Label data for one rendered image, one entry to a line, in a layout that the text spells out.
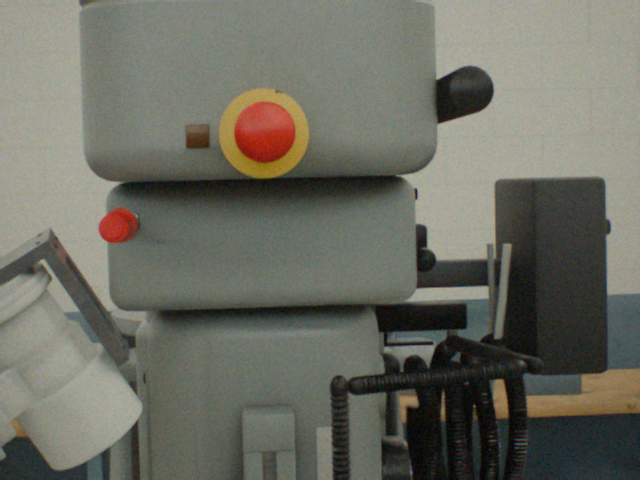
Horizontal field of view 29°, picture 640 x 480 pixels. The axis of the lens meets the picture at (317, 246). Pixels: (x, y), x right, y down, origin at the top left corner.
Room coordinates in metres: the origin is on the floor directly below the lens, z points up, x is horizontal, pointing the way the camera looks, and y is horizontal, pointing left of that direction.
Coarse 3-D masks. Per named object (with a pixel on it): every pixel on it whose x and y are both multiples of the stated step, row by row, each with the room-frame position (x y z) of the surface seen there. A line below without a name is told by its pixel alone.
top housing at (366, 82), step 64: (128, 0) 0.84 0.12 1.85; (192, 0) 0.84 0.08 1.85; (256, 0) 0.84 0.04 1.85; (320, 0) 0.85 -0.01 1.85; (384, 0) 0.85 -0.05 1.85; (128, 64) 0.84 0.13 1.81; (192, 64) 0.84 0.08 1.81; (256, 64) 0.84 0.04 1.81; (320, 64) 0.85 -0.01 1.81; (384, 64) 0.85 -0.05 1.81; (128, 128) 0.84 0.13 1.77; (320, 128) 0.85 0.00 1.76; (384, 128) 0.85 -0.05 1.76
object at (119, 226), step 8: (104, 216) 0.79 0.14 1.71; (112, 216) 0.80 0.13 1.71; (120, 216) 0.80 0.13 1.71; (128, 216) 0.82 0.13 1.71; (136, 216) 0.93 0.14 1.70; (104, 224) 0.79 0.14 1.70; (112, 224) 0.79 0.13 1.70; (120, 224) 0.79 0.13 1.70; (128, 224) 0.80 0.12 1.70; (136, 224) 0.84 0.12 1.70; (104, 232) 0.79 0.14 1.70; (112, 232) 0.79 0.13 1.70; (120, 232) 0.79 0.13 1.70; (128, 232) 0.80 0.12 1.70; (112, 240) 0.80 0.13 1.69; (120, 240) 0.80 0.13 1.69; (128, 240) 0.84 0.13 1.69
